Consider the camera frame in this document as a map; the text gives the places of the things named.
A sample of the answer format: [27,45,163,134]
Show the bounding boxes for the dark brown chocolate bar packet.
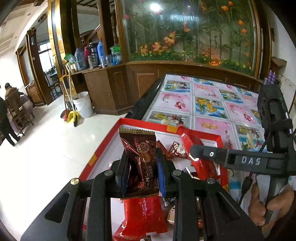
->
[118,128,159,198]

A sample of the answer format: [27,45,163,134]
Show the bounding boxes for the floral glass display panel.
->
[117,1,261,77]

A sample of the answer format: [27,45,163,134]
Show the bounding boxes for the right hand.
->
[248,182,295,235]

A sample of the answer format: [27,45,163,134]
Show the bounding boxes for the standing person in black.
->
[0,97,20,147]

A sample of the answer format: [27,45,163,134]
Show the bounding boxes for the yellow dustpan and broom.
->
[60,70,80,127]

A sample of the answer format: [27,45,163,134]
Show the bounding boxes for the white plastic bucket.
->
[73,91,94,119]

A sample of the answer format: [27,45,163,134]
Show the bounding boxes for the red white patterned snack packet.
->
[169,142,187,158]

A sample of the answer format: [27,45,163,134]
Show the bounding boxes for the large red wafer packet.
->
[112,196,168,240]

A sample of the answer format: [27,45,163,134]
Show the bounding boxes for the blue thermos bottle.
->
[97,40,106,67]

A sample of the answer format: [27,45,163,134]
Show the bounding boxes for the small red wafer packet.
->
[181,133,218,181]

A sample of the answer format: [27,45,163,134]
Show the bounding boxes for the black silver kettle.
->
[89,42,99,66]

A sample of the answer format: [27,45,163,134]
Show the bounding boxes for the red shallow gift box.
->
[80,118,222,240]

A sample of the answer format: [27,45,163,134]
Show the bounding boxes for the wooden chair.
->
[6,102,34,136]

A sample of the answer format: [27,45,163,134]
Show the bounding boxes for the grey water jug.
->
[74,48,87,71]

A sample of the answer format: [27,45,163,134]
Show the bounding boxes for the seated person in brown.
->
[4,83,23,109]

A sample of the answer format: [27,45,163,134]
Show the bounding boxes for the floral plastic tablecloth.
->
[142,74,269,200]

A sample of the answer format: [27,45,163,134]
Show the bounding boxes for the purple spray cans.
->
[267,70,276,85]

